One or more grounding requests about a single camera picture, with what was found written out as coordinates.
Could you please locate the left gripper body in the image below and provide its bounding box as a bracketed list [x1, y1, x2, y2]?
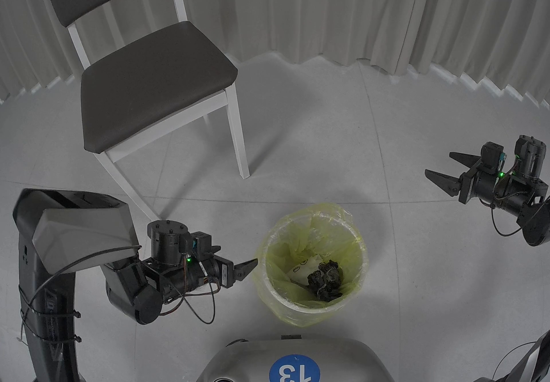
[185, 256, 237, 292]

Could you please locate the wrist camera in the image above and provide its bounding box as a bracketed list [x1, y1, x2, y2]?
[480, 142, 504, 175]
[180, 232, 223, 261]

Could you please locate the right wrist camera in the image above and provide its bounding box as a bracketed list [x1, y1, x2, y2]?
[480, 142, 504, 175]

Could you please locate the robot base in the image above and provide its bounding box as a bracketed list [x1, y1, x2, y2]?
[201, 334, 395, 382]

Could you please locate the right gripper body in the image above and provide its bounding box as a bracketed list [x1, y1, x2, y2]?
[459, 158, 502, 206]

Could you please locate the black cable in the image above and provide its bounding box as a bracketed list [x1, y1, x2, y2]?
[17, 244, 143, 344]
[491, 196, 531, 237]

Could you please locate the white trash bin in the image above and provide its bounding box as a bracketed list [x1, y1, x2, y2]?
[262, 217, 369, 323]

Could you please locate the white paper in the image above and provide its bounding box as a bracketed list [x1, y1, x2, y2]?
[287, 256, 324, 284]

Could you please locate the black plastic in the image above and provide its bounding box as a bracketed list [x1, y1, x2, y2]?
[307, 259, 344, 301]

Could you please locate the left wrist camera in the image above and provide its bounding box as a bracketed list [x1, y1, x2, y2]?
[180, 232, 223, 261]

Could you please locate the yellow plastic bag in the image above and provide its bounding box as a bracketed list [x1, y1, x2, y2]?
[256, 203, 369, 327]

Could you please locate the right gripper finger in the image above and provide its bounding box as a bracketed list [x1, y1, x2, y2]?
[448, 151, 482, 173]
[425, 169, 463, 200]

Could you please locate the dark grey white-legged chair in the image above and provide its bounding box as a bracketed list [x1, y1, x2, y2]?
[48, 0, 251, 221]

